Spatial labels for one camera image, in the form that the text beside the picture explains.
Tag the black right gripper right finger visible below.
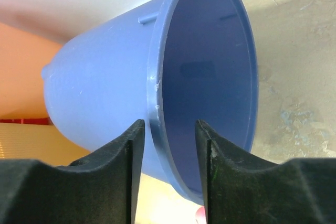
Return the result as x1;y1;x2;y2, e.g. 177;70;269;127
195;120;335;223

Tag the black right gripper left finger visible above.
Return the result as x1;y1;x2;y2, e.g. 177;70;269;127
1;120;145;223

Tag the yellow slatted waste basket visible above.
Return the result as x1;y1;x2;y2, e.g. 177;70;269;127
1;123;90;166

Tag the blue plastic bucket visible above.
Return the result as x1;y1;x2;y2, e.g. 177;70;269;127
41;0;258;204

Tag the orange plastic bin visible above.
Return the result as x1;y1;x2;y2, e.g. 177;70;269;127
1;23;61;119

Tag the red plastic tray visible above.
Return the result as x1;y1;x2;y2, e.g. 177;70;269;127
1;118;52;125

